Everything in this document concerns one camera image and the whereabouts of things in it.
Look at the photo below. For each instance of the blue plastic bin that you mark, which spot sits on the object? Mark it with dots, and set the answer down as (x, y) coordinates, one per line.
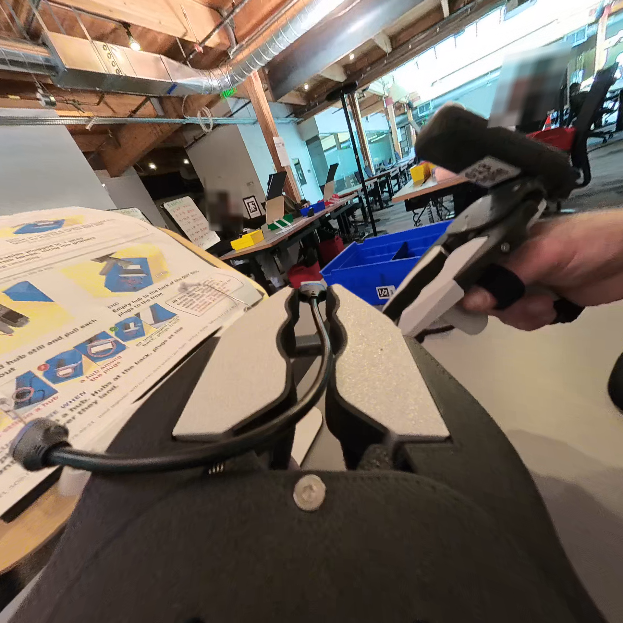
(370, 268)

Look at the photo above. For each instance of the red office chair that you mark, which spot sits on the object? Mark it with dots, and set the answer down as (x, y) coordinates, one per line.
(565, 136)

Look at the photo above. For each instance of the printed instruction sheet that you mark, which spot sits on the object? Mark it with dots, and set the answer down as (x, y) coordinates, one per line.
(88, 321)

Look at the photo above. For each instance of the white easel board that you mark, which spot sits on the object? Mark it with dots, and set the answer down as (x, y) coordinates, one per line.
(190, 219)

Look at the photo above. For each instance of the black pole stand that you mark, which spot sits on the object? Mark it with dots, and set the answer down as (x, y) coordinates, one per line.
(355, 156)

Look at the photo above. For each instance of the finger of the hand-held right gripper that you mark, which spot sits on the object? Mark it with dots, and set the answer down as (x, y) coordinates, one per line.
(443, 292)
(414, 287)

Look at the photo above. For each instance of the yellow plastic bin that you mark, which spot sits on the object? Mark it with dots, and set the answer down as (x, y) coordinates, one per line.
(247, 238)

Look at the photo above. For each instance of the wooden column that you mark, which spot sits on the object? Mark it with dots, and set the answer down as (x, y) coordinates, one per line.
(268, 127)

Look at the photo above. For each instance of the instruction sheet on stand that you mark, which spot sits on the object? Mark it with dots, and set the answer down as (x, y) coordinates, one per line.
(29, 535)

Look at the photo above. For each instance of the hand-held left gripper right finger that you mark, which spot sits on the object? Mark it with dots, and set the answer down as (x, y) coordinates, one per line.
(389, 389)

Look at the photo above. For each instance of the person's right hand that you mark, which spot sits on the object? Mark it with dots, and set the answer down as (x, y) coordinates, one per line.
(555, 263)

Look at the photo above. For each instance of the red plastic bin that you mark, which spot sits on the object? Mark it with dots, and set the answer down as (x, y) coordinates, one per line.
(307, 274)

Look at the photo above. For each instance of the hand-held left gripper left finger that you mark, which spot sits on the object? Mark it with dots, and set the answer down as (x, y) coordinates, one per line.
(234, 389)

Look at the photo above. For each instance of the wooden work table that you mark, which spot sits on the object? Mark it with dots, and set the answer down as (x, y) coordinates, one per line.
(282, 229)
(428, 185)

